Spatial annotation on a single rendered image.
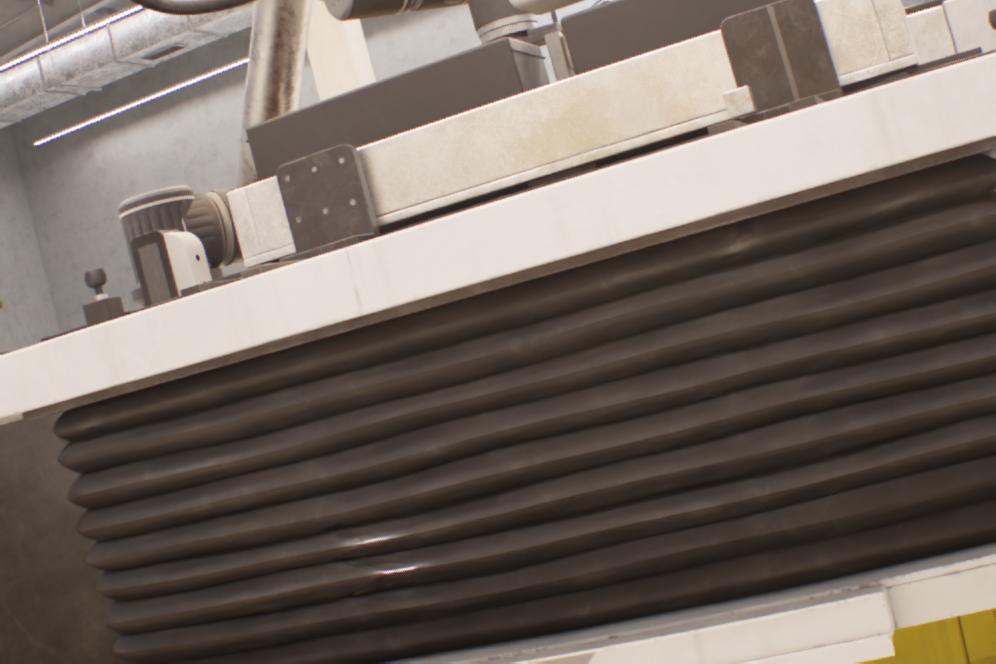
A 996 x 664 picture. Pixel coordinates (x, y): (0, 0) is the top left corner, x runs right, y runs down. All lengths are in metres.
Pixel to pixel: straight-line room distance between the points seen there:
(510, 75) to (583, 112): 0.24
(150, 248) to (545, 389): 1.09
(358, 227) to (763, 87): 0.54
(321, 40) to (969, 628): 6.17
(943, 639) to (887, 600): 0.87
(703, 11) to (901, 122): 0.70
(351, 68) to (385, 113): 5.69
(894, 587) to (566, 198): 0.45
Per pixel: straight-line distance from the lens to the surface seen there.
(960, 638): 2.10
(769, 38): 1.62
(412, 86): 1.95
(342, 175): 1.77
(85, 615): 2.66
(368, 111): 1.98
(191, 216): 3.50
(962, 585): 1.24
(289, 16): 3.24
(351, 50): 7.68
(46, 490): 2.64
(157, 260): 2.26
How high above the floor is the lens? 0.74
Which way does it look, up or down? 2 degrees up
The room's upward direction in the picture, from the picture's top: 15 degrees counter-clockwise
